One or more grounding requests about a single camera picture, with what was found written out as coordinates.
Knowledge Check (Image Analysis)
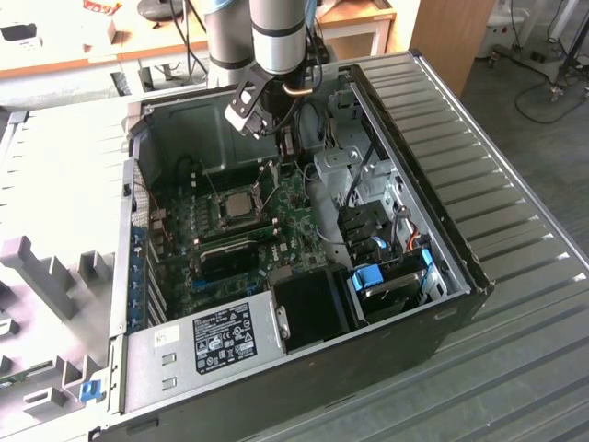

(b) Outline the CPU socket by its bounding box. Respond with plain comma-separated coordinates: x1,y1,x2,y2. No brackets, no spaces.
215,181,269,231

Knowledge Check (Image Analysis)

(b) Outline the black open PC case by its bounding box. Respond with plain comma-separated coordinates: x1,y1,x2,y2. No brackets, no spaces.
87,64,496,442

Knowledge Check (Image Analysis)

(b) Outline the black cable bundle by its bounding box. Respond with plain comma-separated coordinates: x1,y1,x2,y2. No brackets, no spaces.
298,99,326,160

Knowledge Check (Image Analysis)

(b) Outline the green motherboard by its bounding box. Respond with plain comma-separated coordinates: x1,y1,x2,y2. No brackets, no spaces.
146,154,333,320

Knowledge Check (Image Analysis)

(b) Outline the black floor cable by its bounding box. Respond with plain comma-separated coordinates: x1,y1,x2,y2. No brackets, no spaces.
514,77,588,124

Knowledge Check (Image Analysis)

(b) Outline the grey parts rack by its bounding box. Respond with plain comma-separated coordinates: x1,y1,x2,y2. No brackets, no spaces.
0,234,116,427

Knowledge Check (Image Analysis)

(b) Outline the small wooden table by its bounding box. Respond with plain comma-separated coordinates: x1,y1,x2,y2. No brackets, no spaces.
317,0,398,64

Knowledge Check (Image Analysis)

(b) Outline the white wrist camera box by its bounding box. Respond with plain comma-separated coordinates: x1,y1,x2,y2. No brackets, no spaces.
224,76,269,138

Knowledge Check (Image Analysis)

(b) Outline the square silver CPU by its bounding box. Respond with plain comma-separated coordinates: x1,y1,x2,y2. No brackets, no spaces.
224,192,253,218

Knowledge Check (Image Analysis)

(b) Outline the wooden cabinet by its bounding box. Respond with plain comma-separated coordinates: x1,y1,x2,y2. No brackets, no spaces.
408,0,497,99

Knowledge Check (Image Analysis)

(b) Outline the hard disk in blue carrier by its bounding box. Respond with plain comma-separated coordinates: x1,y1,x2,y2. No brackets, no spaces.
345,264,432,324

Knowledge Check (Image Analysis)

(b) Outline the green RAM stick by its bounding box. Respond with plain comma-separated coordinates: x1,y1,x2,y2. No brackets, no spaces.
195,224,279,248
0,362,55,391

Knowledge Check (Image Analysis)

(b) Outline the dark round monitor base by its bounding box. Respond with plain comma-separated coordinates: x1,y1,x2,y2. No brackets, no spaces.
136,0,188,20

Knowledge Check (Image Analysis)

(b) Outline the black disk bay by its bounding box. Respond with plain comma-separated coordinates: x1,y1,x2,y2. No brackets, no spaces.
337,200,397,268

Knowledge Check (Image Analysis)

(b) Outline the silver drive cage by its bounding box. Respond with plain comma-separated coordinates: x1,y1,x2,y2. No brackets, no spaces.
312,145,401,208

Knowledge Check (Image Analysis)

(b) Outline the black graphics card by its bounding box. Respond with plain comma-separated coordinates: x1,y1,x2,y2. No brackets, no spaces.
191,239,262,285

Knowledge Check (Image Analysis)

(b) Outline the white label printer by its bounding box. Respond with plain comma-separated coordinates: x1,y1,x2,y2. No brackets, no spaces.
0,21,45,52

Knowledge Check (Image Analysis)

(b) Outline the silver power supply unit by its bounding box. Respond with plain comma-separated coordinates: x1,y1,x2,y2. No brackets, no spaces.
122,288,290,414

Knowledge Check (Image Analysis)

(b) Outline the red snack packet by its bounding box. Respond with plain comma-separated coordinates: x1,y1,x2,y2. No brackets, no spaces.
81,0,124,16

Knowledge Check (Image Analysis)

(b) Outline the blue slot latch strip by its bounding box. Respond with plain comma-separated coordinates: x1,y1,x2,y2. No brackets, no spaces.
130,227,143,332

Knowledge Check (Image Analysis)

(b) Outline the black wheeled stand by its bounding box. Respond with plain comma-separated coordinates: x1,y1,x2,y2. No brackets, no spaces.
545,0,589,103

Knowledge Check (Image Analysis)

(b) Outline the white wheeled equipment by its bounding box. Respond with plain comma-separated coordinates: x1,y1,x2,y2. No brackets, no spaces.
476,0,528,61

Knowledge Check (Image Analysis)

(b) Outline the wooden desk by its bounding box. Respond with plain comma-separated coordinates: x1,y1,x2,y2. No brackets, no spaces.
0,0,213,82

